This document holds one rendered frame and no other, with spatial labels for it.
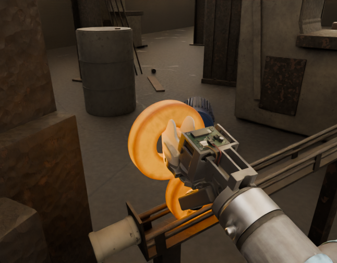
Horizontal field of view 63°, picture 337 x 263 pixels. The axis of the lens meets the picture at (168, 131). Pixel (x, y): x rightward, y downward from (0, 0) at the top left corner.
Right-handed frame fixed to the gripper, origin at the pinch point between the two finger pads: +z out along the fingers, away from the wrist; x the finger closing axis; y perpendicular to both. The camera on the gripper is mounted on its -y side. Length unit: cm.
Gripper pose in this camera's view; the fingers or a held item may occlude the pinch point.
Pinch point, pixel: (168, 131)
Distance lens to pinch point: 52.5
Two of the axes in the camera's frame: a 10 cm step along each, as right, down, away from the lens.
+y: 1.3, -7.9, -6.0
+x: -8.7, 2.0, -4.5
